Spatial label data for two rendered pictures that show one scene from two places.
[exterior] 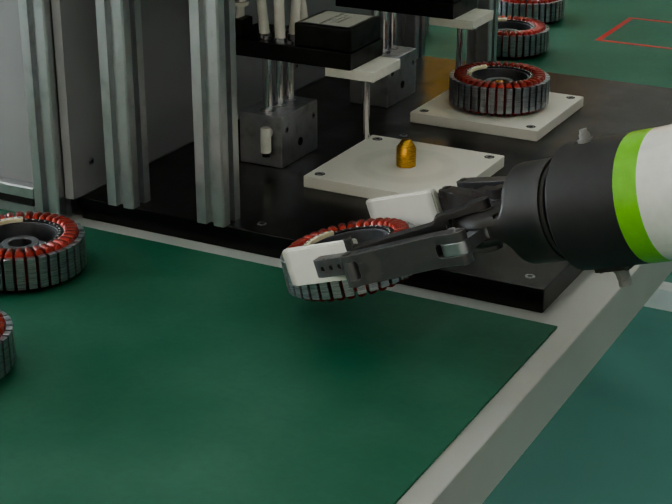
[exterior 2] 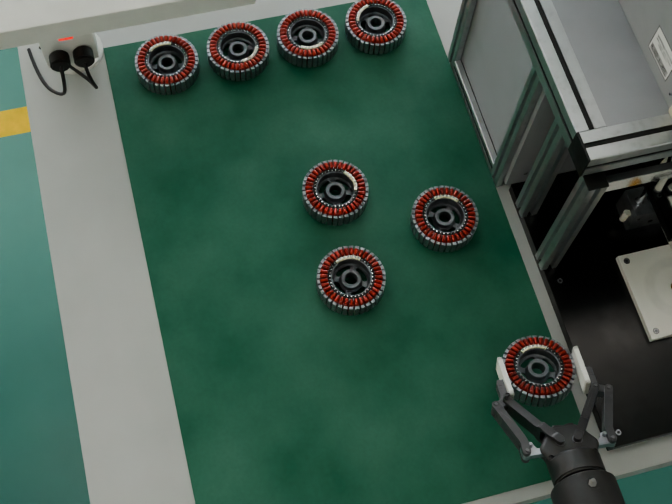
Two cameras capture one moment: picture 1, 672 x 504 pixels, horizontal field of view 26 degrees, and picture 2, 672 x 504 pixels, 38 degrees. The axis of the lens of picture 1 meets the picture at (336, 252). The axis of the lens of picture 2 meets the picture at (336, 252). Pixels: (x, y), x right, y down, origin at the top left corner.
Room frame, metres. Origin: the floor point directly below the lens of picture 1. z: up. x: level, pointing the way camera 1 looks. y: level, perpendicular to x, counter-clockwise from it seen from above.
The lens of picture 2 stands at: (0.50, -0.08, 2.22)
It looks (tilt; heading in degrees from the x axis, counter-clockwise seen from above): 66 degrees down; 41
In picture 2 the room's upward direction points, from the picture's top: 6 degrees clockwise
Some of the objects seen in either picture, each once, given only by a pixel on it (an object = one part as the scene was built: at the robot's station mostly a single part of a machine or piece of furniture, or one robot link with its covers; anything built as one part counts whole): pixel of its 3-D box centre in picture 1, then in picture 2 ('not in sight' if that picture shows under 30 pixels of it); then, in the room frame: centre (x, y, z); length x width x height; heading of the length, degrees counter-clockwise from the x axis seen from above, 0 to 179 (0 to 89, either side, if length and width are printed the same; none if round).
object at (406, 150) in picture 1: (406, 152); not in sight; (1.37, -0.07, 0.80); 0.02 x 0.02 x 0.03
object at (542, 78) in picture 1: (499, 87); not in sight; (1.58, -0.18, 0.80); 0.11 x 0.11 x 0.04
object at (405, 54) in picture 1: (383, 74); not in sight; (1.65, -0.06, 0.80); 0.08 x 0.05 x 0.06; 152
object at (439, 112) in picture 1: (498, 109); not in sight; (1.58, -0.18, 0.78); 0.15 x 0.15 x 0.01; 62
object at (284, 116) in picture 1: (279, 129); (646, 205); (1.44, 0.06, 0.80); 0.08 x 0.05 x 0.06; 152
